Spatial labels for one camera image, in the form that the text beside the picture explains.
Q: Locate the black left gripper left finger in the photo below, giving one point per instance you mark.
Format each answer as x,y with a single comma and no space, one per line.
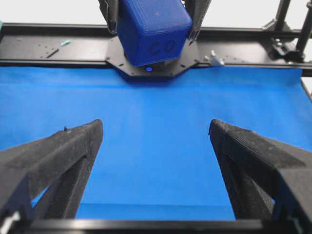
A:
45,179

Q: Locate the blue table mat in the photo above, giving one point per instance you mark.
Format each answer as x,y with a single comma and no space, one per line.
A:
156,160

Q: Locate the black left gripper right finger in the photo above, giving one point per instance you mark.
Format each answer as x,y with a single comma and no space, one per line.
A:
264,178

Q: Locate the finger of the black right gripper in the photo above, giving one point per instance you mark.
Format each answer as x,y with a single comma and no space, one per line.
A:
197,10
109,10

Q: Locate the black aluminium frame rail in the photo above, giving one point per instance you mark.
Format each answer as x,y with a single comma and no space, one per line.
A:
83,46

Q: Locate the blue block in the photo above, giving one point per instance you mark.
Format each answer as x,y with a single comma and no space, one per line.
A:
152,31

